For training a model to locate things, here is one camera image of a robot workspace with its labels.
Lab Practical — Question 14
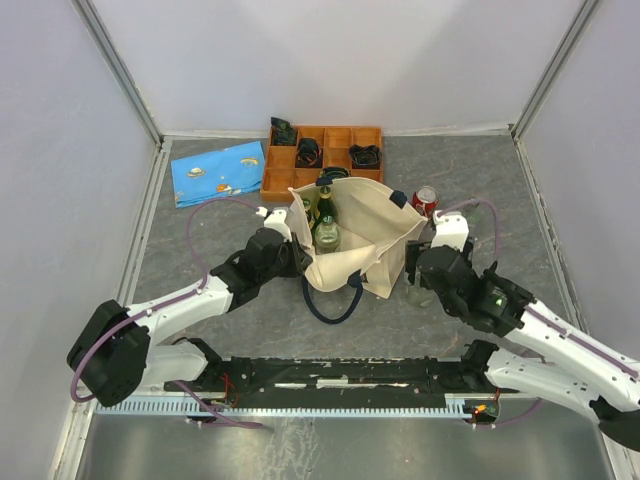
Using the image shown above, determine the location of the dark rolled sock middle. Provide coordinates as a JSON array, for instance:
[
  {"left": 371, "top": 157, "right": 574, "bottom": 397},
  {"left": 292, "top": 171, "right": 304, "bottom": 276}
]
[{"left": 295, "top": 137, "right": 322, "bottom": 168}]

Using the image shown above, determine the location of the dark green glass bottle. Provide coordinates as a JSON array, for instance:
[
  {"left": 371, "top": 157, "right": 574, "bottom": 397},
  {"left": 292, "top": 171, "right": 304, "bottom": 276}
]
[{"left": 314, "top": 185, "right": 338, "bottom": 227}]

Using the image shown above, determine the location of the clear bottle green cap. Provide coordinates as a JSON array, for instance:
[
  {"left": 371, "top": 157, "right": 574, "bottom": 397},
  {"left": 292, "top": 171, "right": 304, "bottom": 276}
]
[{"left": 406, "top": 279, "right": 436, "bottom": 308}]

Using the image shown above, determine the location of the blue patterned cloth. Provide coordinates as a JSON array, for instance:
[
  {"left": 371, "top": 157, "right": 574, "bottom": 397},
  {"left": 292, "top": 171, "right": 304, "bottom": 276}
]
[{"left": 171, "top": 141, "right": 266, "bottom": 208}]

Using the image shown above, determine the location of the light blue cable duct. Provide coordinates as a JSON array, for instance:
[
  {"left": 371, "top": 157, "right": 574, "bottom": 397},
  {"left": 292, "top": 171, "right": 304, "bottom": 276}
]
[{"left": 95, "top": 395, "right": 470, "bottom": 419}]

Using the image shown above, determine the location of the clear glass bottle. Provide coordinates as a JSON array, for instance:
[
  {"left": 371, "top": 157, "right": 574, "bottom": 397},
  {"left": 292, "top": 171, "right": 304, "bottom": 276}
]
[
  {"left": 464, "top": 198, "right": 484, "bottom": 228},
  {"left": 314, "top": 222, "right": 341, "bottom": 255}
]

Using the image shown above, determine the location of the dark rolled sock front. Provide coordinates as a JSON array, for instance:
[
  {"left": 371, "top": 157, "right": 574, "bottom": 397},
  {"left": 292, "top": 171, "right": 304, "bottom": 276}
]
[{"left": 319, "top": 166, "right": 350, "bottom": 180}]

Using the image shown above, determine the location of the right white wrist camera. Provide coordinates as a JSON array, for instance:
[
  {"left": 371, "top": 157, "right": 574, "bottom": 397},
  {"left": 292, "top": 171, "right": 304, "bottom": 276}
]
[{"left": 431, "top": 210, "right": 469, "bottom": 252}]

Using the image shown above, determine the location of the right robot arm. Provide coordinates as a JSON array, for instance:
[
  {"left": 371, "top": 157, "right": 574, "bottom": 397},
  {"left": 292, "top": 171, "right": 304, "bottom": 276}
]
[{"left": 405, "top": 241, "right": 639, "bottom": 451}]

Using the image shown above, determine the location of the small green cap bottle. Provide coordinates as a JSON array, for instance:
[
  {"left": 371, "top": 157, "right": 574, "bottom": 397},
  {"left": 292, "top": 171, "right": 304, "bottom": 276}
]
[{"left": 302, "top": 197, "right": 315, "bottom": 229}]

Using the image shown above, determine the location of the wooden compartment tray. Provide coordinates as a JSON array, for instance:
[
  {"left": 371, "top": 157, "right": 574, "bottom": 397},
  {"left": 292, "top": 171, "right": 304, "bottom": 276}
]
[{"left": 260, "top": 124, "right": 384, "bottom": 203}]

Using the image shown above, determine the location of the dark rolled sock back-left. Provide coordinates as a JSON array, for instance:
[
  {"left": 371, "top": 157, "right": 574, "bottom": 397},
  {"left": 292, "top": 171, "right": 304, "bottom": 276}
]
[{"left": 271, "top": 117, "right": 297, "bottom": 146}]

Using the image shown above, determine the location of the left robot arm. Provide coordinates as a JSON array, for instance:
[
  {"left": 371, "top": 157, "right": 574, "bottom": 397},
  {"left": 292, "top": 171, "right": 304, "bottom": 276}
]
[{"left": 67, "top": 228, "right": 312, "bottom": 407}]

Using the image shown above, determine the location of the red soda can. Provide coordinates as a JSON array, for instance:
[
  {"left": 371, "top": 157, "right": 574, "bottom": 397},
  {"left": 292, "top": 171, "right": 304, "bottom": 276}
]
[{"left": 411, "top": 185, "right": 439, "bottom": 218}]

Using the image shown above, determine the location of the dark rolled sock right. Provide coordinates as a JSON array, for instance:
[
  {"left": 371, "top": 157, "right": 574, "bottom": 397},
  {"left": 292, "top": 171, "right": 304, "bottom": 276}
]
[{"left": 348, "top": 144, "right": 382, "bottom": 170}]

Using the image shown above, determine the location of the cream canvas tote bag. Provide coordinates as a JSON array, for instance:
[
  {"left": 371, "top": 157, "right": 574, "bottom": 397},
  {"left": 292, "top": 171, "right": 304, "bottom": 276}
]
[{"left": 287, "top": 177, "right": 427, "bottom": 325}]

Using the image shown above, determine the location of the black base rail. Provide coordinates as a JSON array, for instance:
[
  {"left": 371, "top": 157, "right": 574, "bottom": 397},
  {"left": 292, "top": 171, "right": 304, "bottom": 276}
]
[{"left": 187, "top": 357, "right": 497, "bottom": 407}]

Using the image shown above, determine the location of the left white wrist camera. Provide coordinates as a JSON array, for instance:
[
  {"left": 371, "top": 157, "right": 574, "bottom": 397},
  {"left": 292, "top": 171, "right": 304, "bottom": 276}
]
[{"left": 256, "top": 206, "right": 292, "bottom": 242}]

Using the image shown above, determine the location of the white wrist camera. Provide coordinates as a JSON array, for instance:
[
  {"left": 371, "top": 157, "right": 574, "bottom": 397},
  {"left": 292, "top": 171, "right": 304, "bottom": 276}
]
[
  {"left": 431, "top": 210, "right": 469, "bottom": 252},
  {"left": 256, "top": 206, "right": 292, "bottom": 242}
]

